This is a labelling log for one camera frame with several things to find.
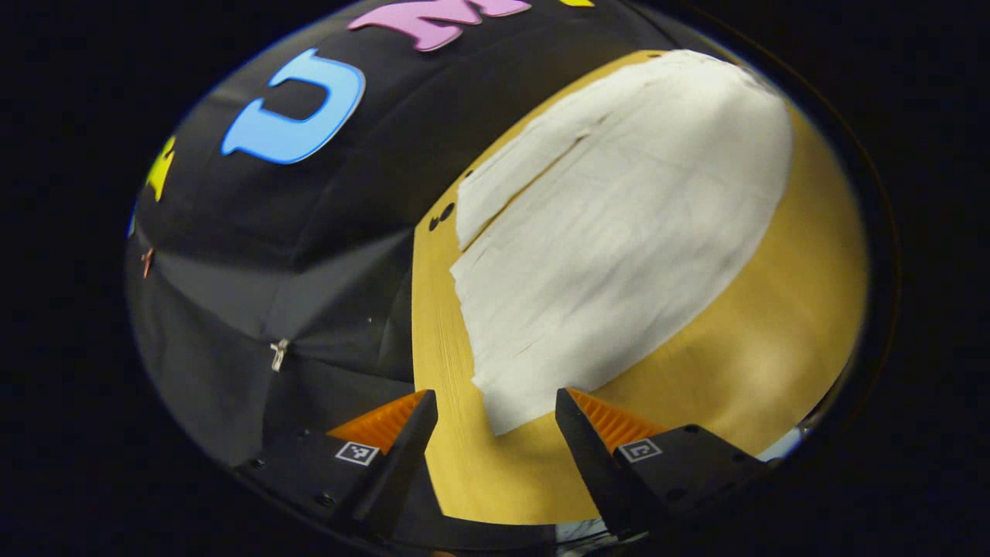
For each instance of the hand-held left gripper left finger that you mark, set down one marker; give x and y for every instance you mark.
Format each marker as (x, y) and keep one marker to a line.
(394, 472)

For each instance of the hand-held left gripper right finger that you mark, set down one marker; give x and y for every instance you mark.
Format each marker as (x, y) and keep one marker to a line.
(592, 464)

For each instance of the white jeans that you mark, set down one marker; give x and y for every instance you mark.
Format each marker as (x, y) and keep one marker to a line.
(619, 232)

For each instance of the silver clip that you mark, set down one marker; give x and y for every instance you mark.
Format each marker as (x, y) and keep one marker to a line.
(278, 354)

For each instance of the black backdrop cloth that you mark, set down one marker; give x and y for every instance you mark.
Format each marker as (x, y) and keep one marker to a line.
(309, 232)

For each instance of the copper clip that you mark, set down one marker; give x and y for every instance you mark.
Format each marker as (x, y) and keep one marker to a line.
(147, 261)

